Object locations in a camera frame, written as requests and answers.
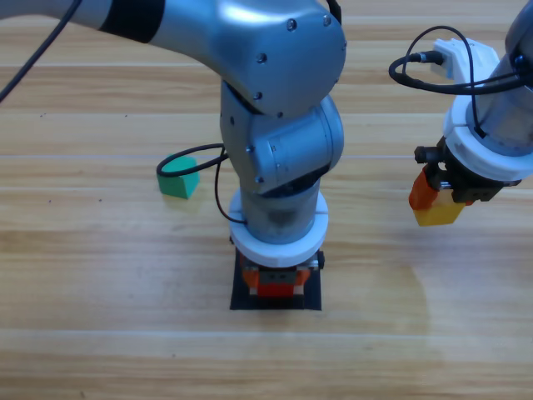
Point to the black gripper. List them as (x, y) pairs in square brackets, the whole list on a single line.
[(474, 193), (277, 277)]

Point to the red cube block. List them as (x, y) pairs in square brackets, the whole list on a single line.
[(277, 290)]

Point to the yellow cube block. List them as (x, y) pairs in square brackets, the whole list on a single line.
[(437, 214)]

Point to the green cube block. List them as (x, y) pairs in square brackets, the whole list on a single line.
[(179, 185)]

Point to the black tape square outline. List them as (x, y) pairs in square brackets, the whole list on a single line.
[(275, 303)]

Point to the white wrist flange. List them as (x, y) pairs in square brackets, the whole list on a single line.
[(275, 254), (479, 158)]

